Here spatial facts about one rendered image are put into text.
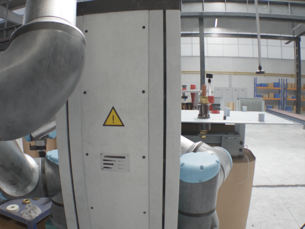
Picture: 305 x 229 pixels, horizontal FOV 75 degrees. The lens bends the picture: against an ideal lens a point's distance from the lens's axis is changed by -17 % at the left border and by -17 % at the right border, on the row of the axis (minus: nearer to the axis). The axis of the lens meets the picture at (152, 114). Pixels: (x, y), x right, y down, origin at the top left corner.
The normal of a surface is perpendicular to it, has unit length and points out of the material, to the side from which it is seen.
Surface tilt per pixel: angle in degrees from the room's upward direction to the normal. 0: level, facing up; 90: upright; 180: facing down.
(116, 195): 90
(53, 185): 93
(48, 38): 67
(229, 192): 90
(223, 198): 90
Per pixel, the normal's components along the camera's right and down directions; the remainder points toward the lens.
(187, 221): -0.42, -0.26
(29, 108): 0.69, 0.39
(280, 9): -0.22, 0.10
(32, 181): 0.88, 0.00
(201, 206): 0.11, 0.10
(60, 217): -0.20, -0.25
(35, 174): 0.91, -0.22
